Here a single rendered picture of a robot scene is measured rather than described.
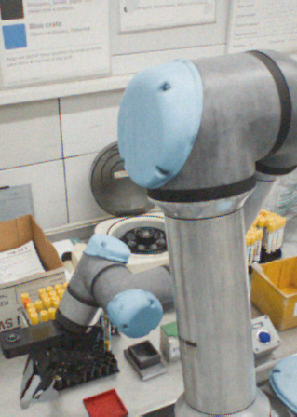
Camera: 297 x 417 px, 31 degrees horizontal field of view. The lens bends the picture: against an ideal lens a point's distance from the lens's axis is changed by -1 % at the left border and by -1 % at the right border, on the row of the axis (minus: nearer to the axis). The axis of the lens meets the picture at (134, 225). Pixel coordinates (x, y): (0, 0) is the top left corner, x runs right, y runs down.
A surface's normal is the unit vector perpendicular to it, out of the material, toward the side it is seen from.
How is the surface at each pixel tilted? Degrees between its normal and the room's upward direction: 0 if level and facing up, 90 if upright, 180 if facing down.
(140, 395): 0
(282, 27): 92
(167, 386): 0
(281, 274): 90
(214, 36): 90
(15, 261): 2
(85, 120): 90
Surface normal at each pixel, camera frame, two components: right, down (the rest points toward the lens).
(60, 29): 0.43, 0.49
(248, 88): 0.36, -0.22
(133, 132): -0.88, 0.12
